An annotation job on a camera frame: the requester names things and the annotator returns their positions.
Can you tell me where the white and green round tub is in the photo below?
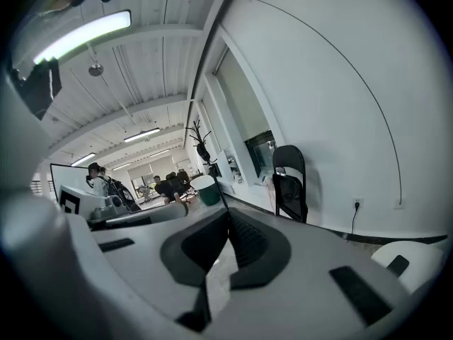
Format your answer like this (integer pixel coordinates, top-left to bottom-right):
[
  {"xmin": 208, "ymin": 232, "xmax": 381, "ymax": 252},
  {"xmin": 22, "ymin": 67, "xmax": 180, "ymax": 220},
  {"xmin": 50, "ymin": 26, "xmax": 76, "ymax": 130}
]
[{"xmin": 190, "ymin": 174, "xmax": 222, "ymax": 207}]

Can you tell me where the thin grey wall cable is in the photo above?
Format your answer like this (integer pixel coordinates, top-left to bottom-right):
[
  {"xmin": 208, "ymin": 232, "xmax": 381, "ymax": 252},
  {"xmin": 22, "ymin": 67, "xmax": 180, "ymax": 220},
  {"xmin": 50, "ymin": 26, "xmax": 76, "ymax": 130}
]
[{"xmin": 212, "ymin": 0, "xmax": 403, "ymax": 205}]

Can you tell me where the black power cable with plug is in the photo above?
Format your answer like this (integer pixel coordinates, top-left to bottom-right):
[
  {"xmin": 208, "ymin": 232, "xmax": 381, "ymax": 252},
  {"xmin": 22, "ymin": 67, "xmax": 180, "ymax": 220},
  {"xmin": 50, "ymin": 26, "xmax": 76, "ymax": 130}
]
[{"xmin": 345, "ymin": 200, "xmax": 362, "ymax": 243}]

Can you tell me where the dark framed window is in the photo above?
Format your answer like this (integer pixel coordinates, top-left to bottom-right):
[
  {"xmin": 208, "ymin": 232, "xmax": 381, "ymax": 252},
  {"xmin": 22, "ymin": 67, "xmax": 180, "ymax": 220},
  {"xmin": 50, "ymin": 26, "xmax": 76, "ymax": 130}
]
[{"xmin": 244, "ymin": 130, "xmax": 276, "ymax": 187}]

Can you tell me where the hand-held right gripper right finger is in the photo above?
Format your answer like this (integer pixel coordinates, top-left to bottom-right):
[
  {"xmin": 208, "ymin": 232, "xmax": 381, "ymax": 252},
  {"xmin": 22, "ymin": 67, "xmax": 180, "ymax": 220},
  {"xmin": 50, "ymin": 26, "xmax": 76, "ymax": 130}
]
[{"xmin": 229, "ymin": 207, "xmax": 408, "ymax": 329}]

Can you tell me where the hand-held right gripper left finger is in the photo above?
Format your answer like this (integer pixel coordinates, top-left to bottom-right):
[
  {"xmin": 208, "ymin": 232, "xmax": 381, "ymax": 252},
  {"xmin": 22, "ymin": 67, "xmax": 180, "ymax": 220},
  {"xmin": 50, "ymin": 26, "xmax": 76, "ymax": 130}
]
[{"xmin": 86, "ymin": 207, "xmax": 231, "ymax": 324}]

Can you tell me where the black folding chair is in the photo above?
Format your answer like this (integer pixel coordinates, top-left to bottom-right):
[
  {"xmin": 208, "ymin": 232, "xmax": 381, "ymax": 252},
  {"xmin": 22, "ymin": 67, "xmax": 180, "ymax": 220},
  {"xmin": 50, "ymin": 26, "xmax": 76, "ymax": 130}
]
[{"xmin": 271, "ymin": 144, "xmax": 309, "ymax": 225}]

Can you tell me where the black coat stand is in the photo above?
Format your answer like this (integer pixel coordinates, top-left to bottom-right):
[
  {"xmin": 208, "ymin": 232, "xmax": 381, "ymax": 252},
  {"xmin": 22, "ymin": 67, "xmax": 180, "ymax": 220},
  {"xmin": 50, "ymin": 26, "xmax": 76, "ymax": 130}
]
[{"xmin": 185, "ymin": 117, "xmax": 231, "ymax": 210}]

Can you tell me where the white board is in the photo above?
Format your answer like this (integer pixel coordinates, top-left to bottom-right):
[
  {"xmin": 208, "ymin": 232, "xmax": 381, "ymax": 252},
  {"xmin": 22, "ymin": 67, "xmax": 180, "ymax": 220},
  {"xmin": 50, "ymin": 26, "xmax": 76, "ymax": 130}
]
[{"xmin": 49, "ymin": 163, "xmax": 93, "ymax": 205}]

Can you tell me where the long white ceiling lamp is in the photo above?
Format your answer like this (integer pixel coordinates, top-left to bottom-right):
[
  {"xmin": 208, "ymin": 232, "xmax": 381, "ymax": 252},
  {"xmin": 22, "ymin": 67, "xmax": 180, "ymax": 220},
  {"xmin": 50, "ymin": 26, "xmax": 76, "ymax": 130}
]
[
  {"xmin": 33, "ymin": 9, "xmax": 132, "ymax": 65},
  {"xmin": 123, "ymin": 127, "xmax": 161, "ymax": 143},
  {"xmin": 70, "ymin": 152, "xmax": 97, "ymax": 167}
]

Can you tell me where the black office chair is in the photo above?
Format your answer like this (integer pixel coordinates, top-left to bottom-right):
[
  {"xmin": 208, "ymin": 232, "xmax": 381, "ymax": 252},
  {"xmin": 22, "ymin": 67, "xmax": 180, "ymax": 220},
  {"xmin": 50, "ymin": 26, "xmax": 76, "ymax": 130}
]
[{"xmin": 165, "ymin": 169, "xmax": 192, "ymax": 198}]

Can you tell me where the white round appliance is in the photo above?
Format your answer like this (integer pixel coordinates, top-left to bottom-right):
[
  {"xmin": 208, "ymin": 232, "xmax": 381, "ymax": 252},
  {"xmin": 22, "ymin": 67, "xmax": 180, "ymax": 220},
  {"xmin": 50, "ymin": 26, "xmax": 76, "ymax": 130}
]
[{"xmin": 370, "ymin": 240, "xmax": 447, "ymax": 294}]

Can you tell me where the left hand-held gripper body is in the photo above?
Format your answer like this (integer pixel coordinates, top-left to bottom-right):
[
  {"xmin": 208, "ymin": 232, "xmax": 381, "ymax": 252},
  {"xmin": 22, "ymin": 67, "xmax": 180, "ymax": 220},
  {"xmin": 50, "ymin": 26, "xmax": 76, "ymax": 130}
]
[{"xmin": 58, "ymin": 185, "xmax": 190, "ymax": 231}]

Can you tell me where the pale window roller blind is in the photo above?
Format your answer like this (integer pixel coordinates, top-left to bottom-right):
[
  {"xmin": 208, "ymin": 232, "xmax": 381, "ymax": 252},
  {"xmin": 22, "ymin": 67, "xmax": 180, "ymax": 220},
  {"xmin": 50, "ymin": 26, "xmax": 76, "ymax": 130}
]
[{"xmin": 214, "ymin": 47, "xmax": 274, "ymax": 142}]

